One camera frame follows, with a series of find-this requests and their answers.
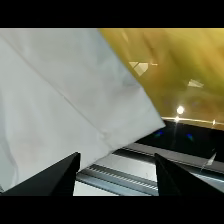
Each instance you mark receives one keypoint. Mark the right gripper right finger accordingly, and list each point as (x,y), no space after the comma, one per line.
(176,181)

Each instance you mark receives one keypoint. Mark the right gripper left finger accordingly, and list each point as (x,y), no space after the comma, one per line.
(56,180)

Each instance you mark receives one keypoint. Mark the white garment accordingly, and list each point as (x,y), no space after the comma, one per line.
(63,100)

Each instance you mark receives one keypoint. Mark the silver frame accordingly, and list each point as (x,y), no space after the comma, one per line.
(133,173)

